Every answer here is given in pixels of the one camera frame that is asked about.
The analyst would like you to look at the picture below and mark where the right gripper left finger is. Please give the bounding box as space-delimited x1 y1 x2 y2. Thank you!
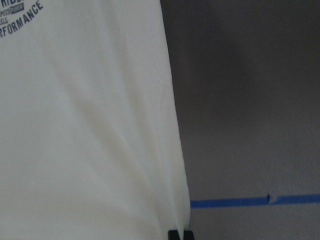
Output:
167 229 180 240

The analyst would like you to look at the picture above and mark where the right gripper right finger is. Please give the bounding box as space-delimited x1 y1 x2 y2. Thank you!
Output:
183 230 195 240

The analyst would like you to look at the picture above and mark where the beige long sleeve shirt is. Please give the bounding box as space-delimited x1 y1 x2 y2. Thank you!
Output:
0 0 191 240

